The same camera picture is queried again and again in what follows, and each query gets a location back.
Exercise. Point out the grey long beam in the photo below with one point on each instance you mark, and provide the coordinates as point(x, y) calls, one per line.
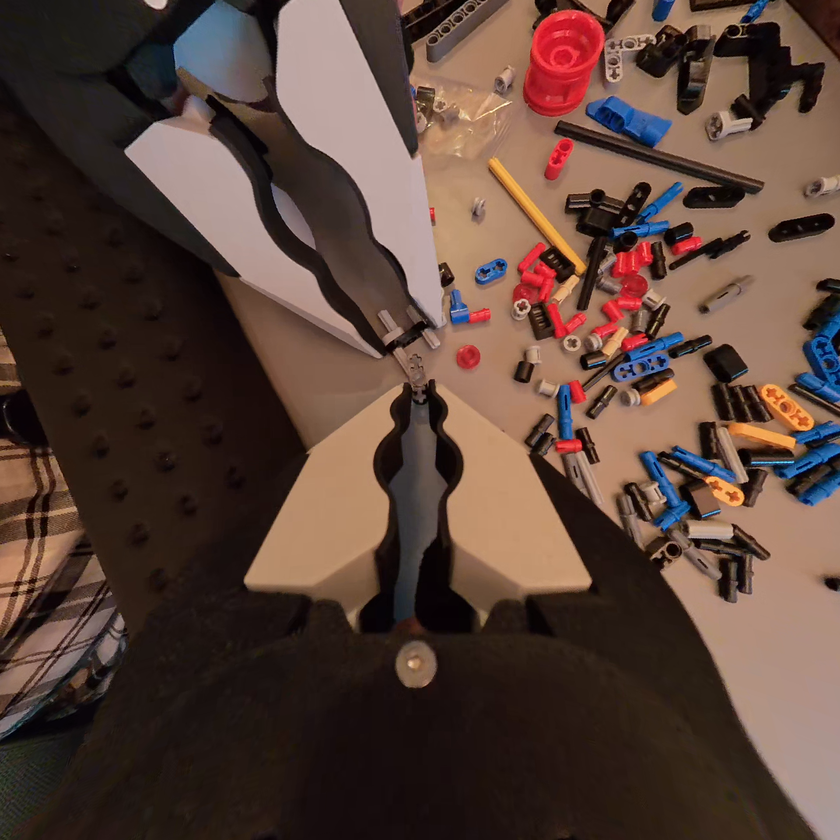
point(459, 33)

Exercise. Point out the clear plastic bag with parts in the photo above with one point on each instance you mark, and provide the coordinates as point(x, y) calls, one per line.
point(472, 138)

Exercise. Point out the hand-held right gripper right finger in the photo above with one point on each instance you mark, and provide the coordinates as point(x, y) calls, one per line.
point(518, 525)

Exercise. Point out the dark grey long pin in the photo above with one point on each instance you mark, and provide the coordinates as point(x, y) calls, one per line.
point(725, 295)

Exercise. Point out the yellow axle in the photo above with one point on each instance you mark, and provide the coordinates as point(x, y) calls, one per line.
point(531, 210)

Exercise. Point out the grey pin assembly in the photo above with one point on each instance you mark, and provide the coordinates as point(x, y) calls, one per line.
point(387, 325)

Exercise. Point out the grey axle connector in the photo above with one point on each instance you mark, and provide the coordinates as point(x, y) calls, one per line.
point(417, 377)

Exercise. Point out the black oval beam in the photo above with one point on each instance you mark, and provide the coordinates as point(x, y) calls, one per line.
point(800, 227)
point(713, 197)

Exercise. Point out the black dimpled panel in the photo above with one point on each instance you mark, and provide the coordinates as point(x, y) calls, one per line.
point(131, 394)

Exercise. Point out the long black axle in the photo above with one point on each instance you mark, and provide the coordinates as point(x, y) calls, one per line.
point(656, 154)

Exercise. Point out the blue thin oval beam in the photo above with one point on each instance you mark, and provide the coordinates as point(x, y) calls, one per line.
point(491, 271)

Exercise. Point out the red oval connector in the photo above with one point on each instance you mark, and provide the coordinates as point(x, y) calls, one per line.
point(558, 159)

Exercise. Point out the blue curved panel piece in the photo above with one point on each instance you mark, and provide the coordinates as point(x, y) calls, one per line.
point(623, 118)

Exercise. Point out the small grey bush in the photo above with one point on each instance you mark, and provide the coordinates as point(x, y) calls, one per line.
point(478, 208)

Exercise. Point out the red round plate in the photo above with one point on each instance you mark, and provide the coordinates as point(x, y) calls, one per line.
point(468, 357)

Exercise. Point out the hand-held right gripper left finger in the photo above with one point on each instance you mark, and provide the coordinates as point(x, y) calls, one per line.
point(315, 525)

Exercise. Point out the black round disc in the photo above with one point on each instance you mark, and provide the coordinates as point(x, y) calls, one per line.
point(16, 417)

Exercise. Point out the pile of large black beams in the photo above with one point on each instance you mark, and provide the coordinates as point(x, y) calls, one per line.
point(754, 59)

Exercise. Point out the red wheel hub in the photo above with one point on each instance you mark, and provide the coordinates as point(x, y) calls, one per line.
point(564, 65)

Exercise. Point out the blue angle connector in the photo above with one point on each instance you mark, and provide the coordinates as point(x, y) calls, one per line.
point(457, 308)

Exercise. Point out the pile of small building pieces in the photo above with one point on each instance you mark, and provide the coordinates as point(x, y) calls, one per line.
point(630, 367)

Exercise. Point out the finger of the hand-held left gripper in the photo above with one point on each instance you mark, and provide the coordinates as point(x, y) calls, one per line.
point(210, 197)
point(367, 98)

